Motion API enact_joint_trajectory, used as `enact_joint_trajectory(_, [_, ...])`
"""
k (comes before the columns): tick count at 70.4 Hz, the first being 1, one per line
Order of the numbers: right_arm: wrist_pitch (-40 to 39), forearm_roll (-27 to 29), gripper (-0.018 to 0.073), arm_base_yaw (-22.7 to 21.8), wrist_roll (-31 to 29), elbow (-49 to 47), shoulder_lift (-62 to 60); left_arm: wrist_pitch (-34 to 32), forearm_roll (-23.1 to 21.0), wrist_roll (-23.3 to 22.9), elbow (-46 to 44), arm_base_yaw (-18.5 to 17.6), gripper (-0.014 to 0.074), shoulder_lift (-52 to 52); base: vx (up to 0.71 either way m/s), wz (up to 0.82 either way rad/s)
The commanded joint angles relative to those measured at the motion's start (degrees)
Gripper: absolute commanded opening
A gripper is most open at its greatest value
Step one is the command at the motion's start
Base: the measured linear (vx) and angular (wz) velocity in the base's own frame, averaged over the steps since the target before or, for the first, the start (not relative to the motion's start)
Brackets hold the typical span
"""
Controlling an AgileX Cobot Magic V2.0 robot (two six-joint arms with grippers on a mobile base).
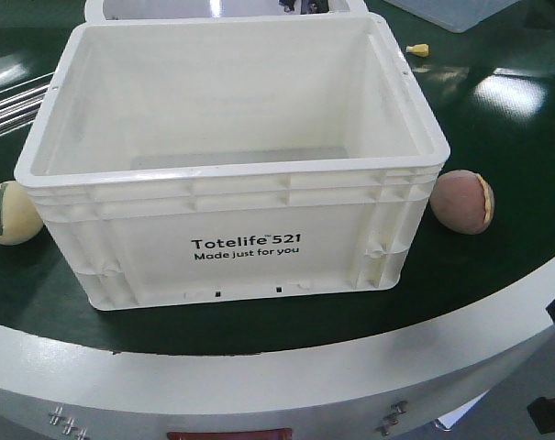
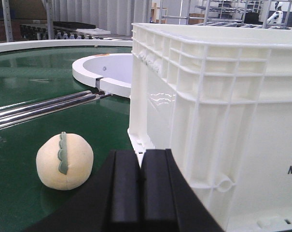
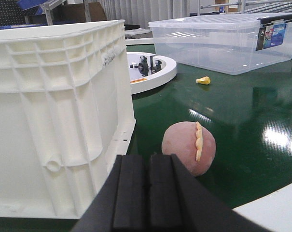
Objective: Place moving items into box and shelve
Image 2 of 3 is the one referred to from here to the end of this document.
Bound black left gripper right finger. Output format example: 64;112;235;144
141;149;222;232

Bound white outer conveyor rim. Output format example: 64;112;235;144
0;39;133;53

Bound steel guide rails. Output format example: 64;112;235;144
0;90;112;130

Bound white plastic tote box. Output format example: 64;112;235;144
128;23;292;232

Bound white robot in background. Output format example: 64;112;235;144
267;1;283;24

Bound cream round plush toy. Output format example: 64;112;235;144
36;132;94;190

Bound metal roller rack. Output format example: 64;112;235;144
151;0;292;29

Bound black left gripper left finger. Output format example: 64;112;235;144
25;150;140;232

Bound white inner ring guard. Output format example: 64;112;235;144
72;53;133;98

